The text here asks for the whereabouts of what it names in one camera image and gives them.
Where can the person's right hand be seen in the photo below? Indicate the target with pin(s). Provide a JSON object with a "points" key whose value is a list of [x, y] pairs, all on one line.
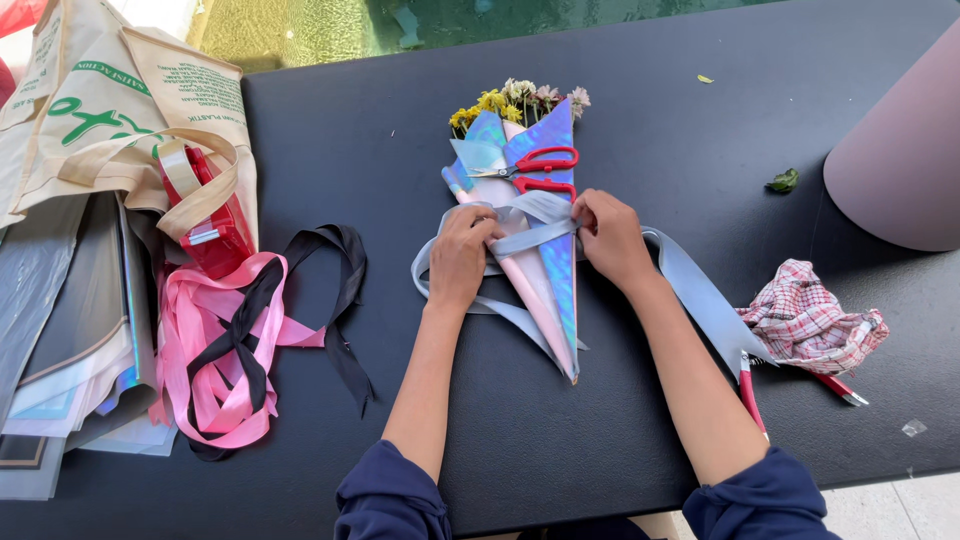
{"points": [[619, 244]]}

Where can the person's left hand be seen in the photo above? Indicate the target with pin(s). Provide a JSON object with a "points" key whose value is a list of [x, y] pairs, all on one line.
{"points": [[457, 259]]}

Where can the grey satin ribbon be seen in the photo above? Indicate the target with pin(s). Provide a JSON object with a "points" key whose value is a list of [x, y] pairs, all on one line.
{"points": [[701, 296]]}

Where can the flower bouquet in iridescent wrap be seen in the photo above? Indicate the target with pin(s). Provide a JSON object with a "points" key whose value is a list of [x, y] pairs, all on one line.
{"points": [[551, 277]]}

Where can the black satin ribbon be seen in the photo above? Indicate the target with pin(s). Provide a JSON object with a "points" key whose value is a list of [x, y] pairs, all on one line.
{"points": [[345, 262]]}

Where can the green leaf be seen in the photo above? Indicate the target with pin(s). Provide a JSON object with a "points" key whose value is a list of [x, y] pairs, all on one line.
{"points": [[784, 181]]}

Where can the red white checked cloth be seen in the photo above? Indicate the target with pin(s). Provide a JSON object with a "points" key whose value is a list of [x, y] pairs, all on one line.
{"points": [[806, 322]]}

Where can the red tape dispenser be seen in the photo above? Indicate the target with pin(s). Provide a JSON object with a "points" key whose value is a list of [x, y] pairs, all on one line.
{"points": [[217, 236]]}

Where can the navy blue left sleeve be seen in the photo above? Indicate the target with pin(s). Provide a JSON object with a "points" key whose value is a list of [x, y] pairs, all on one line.
{"points": [[390, 495]]}

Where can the navy blue sleeve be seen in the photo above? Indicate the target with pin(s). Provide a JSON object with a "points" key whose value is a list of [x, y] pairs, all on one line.
{"points": [[390, 495], [757, 499]]}

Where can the pink satin ribbon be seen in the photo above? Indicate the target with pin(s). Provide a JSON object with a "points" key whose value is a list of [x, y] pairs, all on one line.
{"points": [[187, 330]]}

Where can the navy blue right sleeve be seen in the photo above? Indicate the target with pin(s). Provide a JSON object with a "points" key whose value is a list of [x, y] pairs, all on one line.
{"points": [[757, 499]]}

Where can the mauve paper roll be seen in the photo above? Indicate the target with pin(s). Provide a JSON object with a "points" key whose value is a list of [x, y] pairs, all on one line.
{"points": [[904, 157]]}

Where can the clear tape scrap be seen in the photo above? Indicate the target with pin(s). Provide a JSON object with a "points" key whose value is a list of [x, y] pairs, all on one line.
{"points": [[914, 427]]}

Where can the beige tote bag green print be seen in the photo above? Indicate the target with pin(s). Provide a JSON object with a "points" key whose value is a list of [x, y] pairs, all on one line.
{"points": [[112, 90]]}

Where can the stack of wrapping paper sheets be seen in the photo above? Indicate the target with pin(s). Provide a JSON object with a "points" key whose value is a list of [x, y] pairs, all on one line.
{"points": [[67, 337]]}

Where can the red plastic object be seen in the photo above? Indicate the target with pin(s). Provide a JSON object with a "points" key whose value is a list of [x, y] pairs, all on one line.
{"points": [[13, 13]]}

